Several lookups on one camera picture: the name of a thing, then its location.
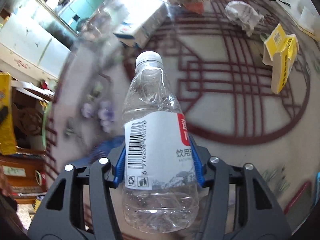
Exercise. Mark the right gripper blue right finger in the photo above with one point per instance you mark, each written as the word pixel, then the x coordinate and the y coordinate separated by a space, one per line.
pixel 258 214

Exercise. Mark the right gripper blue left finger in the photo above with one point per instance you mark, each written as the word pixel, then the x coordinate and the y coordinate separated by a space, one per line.
pixel 61 213

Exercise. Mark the clear water bottle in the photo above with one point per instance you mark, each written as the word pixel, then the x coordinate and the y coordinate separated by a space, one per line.
pixel 160 186

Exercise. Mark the yellow medicine box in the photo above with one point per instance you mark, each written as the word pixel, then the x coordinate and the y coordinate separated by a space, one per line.
pixel 280 52

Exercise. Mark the white blue milk carton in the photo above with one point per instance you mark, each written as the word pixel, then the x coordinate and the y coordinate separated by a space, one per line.
pixel 138 27

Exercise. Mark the white paper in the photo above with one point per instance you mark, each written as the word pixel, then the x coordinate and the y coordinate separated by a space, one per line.
pixel 244 15

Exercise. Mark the yellow orange drink carton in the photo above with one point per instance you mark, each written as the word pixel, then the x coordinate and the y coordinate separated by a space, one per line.
pixel 8 140

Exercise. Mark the teal kitchen cabinets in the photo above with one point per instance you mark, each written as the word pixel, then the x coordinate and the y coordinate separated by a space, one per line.
pixel 76 11

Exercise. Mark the person's left hand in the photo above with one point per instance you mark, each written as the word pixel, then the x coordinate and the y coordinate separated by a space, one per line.
pixel 5 187

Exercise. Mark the red phone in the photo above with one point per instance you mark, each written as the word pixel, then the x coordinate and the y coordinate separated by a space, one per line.
pixel 297 195

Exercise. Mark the carved wooden chair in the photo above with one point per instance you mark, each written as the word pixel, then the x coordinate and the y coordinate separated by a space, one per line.
pixel 28 121

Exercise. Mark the white two-door refrigerator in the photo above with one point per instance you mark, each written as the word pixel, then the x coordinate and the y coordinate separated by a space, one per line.
pixel 30 49

